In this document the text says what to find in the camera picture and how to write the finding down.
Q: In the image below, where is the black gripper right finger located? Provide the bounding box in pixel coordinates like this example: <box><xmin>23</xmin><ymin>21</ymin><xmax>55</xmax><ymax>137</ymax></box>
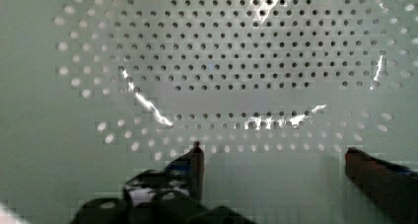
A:
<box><xmin>345</xmin><ymin>147</ymin><xmax>418</xmax><ymax>224</ymax></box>

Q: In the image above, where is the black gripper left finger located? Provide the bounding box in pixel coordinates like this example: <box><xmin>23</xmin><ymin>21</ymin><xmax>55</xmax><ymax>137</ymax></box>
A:
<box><xmin>123</xmin><ymin>141</ymin><xmax>204</xmax><ymax>204</ymax></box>

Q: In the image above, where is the green plastic strainer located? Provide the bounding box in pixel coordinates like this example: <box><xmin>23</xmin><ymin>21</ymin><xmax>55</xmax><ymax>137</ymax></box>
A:
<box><xmin>1</xmin><ymin>0</ymin><xmax>417</xmax><ymax>224</ymax></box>

